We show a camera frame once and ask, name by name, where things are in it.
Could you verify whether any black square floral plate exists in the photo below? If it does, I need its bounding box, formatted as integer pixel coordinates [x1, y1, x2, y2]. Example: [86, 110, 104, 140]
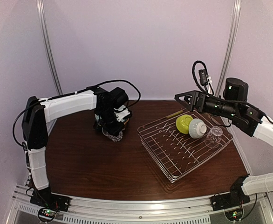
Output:
[93, 121, 102, 132]

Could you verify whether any black cable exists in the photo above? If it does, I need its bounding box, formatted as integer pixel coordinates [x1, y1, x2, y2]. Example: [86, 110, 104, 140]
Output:
[192, 60, 215, 94]
[12, 80, 142, 147]

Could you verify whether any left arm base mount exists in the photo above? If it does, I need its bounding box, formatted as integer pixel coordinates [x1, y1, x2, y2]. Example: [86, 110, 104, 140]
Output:
[30, 188, 70, 212]

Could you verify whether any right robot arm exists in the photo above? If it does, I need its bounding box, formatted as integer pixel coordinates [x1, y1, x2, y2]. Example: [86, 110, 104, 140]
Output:
[174, 77, 273, 206]

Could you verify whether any chrome wire dish rack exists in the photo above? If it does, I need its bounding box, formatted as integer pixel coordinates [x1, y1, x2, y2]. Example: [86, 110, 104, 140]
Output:
[137, 109, 232, 183]

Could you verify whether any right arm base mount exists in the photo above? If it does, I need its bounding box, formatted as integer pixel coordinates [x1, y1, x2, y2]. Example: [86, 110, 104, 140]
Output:
[211, 193, 250, 211]

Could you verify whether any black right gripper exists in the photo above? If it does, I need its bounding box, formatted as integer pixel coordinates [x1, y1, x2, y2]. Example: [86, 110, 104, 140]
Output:
[175, 89, 239, 119]

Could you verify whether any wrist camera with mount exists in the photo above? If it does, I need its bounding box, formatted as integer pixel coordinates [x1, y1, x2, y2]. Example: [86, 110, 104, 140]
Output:
[115, 105, 132, 122]
[198, 69, 214, 95]

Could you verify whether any right black cable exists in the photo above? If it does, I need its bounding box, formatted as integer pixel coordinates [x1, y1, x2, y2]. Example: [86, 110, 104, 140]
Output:
[192, 60, 215, 94]

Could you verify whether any lime green bowl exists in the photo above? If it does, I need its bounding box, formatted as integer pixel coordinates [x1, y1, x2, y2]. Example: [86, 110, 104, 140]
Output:
[175, 114, 193, 134]

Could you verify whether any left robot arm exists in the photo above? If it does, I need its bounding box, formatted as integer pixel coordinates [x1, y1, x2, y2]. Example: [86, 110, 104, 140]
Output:
[21, 86, 132, 207]

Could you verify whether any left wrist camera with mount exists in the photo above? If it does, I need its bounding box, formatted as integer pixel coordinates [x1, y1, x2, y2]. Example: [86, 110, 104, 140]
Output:
[115, 105, 132, 122]

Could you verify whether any front aluminium rail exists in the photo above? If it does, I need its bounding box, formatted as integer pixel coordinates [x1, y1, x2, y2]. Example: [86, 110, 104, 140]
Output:
[4, 185, 273, 224]

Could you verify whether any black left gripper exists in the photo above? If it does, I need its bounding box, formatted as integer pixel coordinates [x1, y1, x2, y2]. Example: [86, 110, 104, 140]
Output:
[97, 106, 124, 136]

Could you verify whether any right aluminium frame post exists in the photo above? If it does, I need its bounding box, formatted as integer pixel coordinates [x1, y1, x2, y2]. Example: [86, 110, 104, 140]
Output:
[215, 0, 242, 97]

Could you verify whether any white grid pattern bowl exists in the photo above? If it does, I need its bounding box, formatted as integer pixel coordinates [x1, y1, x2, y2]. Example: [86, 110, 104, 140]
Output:
[189, 119, 207, 139]

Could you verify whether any left black cable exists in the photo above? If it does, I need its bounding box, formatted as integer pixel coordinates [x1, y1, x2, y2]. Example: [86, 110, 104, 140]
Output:
[12, 80, 142, 147]

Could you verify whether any blue polka dot plate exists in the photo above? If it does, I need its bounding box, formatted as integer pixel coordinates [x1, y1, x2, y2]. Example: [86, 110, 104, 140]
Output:
[99, 119, 130, 127]

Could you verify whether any aluminium frame post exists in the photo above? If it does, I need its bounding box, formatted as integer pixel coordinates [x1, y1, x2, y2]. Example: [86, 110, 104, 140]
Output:
[215, 0, 242, 97]
[36, 0, 63, 95]

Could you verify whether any left aluminium frame post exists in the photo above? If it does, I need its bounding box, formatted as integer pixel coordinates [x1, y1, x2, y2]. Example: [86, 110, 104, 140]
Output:
[36, 0, 63, 95]

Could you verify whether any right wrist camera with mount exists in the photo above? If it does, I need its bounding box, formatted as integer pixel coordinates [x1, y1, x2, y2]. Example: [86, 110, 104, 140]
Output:
[198, 69, 214, 95]

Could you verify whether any clear glass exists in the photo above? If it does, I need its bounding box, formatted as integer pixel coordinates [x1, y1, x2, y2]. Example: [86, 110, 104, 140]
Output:
[102, 129, 123, 142]
[204, 126, 223, 148]

